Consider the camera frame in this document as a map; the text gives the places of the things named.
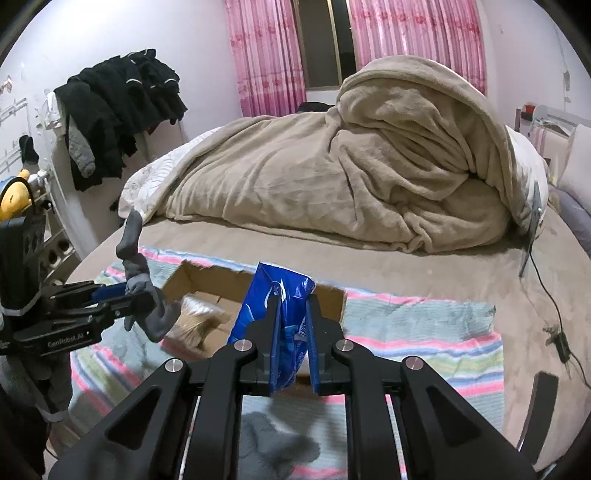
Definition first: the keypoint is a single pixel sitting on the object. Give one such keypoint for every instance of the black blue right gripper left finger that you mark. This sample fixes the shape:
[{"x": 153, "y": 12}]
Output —
[{"x": 184, "y": 418}]

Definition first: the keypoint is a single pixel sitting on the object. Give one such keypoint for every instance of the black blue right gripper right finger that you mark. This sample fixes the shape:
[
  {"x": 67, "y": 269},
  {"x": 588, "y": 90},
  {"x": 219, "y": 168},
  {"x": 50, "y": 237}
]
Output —
[{"x": 403, "y": 420}]

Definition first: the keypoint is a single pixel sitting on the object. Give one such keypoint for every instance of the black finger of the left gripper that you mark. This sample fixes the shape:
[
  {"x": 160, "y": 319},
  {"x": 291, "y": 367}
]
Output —
[{"x": 117, "y": 308}]

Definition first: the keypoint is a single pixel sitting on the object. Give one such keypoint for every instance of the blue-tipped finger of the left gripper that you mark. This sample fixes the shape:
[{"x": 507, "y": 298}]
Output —
[{"x": 108, "y": 292}]

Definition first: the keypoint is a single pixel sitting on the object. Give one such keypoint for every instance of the grey dotted sock pair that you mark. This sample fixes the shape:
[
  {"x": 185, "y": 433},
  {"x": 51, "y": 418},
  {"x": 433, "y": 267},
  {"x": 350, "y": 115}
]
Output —
[{"x": 158, "y": 321}]

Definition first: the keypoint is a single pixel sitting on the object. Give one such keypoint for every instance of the cotton swab bag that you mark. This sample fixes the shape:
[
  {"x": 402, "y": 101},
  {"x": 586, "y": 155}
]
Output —
[{"x": 197, "y": 319}]

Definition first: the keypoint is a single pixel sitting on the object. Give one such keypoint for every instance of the grey knitted socks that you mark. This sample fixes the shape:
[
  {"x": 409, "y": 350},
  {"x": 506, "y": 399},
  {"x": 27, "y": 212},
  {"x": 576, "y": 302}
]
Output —
[{"x": 268, "y": 453}]

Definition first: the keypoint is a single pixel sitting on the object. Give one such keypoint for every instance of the blue tissue pack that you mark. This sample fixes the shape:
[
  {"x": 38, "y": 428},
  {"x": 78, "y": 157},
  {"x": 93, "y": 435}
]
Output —
[{"x": 276, "y": 304}]

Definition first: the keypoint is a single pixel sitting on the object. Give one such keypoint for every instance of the grey metal shelf rack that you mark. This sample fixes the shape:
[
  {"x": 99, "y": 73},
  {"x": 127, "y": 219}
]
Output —
[{"x": 58, "y": 258}]

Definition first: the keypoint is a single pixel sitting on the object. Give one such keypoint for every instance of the brown cardboard box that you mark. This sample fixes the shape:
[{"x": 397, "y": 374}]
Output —
[{"x": 210, "y": 299}]

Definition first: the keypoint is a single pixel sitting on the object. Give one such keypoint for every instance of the black smartphone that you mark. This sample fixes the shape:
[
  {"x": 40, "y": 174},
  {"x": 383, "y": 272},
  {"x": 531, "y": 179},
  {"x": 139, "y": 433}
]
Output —
[{"x": 539, "y": 416}]

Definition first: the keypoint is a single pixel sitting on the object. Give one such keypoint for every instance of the white floral duvet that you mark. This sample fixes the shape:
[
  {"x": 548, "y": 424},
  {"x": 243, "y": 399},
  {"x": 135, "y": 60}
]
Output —
[{"x": 139, "y": 191}]

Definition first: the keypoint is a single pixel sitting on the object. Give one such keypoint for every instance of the yellow plush toy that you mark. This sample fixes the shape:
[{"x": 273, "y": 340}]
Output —
[{"x": 16, "y": 195}]

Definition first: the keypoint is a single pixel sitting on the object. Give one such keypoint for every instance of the black clothes pile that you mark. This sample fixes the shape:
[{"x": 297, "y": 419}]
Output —
[{"x": 108, "y": 105}]

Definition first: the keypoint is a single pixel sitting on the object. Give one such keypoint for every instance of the upright mirror stand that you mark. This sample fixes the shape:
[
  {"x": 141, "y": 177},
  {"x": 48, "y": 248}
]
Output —
[{"x": 537, "y": 211}]

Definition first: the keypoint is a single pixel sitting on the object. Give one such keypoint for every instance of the beige fleece blanket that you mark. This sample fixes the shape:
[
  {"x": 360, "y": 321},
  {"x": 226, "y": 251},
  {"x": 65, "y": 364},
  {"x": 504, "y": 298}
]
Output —
[{"x": 411, "y": 157}]

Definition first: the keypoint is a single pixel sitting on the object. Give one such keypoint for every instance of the pink curtain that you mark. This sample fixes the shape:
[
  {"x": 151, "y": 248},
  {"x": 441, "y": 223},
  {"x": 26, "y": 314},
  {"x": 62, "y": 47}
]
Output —
[{"x": 264, "y": 44}]

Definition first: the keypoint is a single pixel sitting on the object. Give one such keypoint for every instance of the white floral pillow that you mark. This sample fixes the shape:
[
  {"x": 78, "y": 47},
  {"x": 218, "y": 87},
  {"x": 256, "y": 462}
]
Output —
[{"x": 576, "y": 178}]

